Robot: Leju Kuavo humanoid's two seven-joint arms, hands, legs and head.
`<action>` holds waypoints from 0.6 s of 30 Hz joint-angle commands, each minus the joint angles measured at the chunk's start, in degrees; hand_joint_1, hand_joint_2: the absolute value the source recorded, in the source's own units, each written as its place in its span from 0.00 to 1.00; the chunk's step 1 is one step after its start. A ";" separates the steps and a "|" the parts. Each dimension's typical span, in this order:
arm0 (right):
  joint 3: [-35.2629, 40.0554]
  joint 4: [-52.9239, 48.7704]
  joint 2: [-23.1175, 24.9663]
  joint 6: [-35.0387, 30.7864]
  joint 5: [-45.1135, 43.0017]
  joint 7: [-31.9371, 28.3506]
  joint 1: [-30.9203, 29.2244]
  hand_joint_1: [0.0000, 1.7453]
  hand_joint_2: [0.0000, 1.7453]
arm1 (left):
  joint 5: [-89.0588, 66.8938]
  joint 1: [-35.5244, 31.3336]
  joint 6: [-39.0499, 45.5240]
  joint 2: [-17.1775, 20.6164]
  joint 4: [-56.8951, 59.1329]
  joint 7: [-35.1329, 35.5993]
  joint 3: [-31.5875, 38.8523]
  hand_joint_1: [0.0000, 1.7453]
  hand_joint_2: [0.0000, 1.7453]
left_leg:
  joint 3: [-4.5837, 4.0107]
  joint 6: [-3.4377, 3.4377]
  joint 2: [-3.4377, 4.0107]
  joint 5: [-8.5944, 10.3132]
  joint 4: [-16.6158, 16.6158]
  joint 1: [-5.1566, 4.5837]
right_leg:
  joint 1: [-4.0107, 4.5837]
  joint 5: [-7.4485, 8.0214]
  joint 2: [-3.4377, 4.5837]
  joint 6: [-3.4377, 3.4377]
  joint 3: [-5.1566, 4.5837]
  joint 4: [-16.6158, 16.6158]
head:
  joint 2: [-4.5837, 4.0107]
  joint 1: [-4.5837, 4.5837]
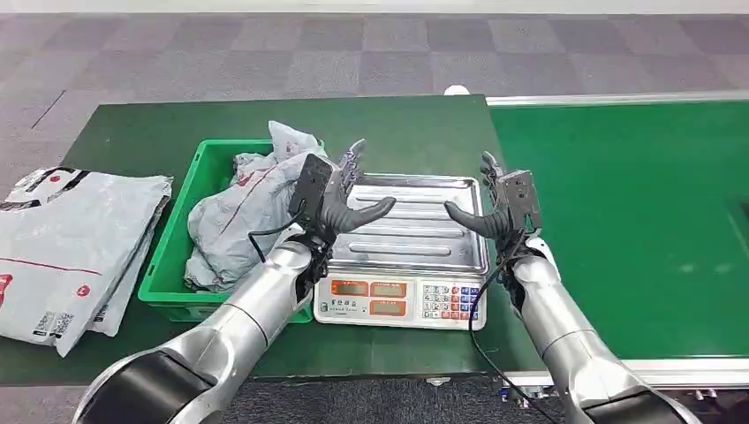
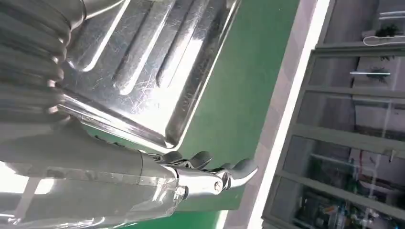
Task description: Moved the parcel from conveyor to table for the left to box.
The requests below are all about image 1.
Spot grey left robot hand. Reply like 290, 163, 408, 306
318, 138, 397, 247

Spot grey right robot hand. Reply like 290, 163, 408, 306
443, 150, 519, 241

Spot steel scale tray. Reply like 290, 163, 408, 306
327, 173, 491, 276

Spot dark green table mat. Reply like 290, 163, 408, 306
0, 95, 549, 388

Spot white electronic scale body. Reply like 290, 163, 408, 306
313, 271, 488, 332

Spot bright green conveyor belt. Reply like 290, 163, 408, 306
490, 100, 749, 361

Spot green plastic crate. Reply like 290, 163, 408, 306
138, 138, 326, 324

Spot conveyor underframe hardware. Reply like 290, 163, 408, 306
502, 382, 749, 411

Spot flat grey courier parcel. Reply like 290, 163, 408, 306
87, 193, 170, 337

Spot large grey courier parcel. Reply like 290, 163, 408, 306
0, 166, 174, 358

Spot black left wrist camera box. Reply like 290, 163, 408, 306
287, 153, 336, 221

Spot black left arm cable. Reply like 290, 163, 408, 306
247, 215, 306, 264

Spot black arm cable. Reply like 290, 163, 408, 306
466, 232, 564, 424
247, 215, 306, 264

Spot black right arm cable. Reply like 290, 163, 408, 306
466, 232, 564, 424

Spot aluminium conveyor side rail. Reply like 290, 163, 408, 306
485, 89, 749, 108
503, 358, 749, 390

